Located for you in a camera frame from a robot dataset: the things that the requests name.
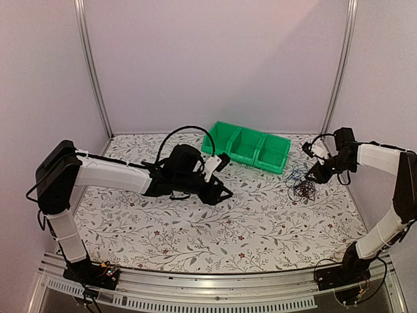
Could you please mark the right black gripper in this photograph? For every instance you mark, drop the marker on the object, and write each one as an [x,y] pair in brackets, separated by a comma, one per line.
[322,176]

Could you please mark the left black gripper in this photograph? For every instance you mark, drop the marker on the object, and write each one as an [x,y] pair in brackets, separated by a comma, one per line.
[212,195]

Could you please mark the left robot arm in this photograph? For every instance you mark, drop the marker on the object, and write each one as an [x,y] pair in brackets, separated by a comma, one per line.
[184,170]

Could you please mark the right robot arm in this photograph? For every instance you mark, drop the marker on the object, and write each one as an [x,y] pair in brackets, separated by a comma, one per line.
[394,206]

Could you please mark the green bin middle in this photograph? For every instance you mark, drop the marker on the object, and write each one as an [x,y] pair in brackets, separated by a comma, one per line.
[245,144]

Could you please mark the green bin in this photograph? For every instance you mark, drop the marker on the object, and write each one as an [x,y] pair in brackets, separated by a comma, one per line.
[245,144]
[272,154]
[223,134]

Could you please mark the green bin right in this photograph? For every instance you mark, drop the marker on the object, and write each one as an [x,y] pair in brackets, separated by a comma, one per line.
[272,154]

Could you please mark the green bin left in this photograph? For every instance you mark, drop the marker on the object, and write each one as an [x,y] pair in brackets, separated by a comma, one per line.
[223,134]

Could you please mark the floral table mat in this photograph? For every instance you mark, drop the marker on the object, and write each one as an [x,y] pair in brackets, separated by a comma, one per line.
[263,227]

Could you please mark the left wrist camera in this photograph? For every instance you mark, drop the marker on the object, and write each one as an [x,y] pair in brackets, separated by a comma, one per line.
[215,163]

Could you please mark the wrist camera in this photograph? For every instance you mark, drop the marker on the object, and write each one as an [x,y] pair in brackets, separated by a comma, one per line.
[215,163]
[316,151]

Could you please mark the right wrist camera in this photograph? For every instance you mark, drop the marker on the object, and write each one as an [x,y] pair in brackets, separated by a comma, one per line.
[316,151]

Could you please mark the front aluminium rail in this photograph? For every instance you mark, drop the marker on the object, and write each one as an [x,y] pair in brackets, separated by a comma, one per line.
[151,291]

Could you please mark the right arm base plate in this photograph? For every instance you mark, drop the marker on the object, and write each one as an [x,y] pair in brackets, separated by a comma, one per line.
[348,287]

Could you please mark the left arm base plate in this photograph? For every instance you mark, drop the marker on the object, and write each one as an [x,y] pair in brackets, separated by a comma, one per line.
[87,273]

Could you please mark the right aluminium frame post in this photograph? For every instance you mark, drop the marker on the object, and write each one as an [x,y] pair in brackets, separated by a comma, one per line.
[342,64]

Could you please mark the aluminium frame post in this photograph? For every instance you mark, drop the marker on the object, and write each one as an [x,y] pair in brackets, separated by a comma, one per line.
[86,47]
[342,64]

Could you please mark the left aluminium frame post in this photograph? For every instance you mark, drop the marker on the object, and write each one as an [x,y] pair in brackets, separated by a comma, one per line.
[86,47]

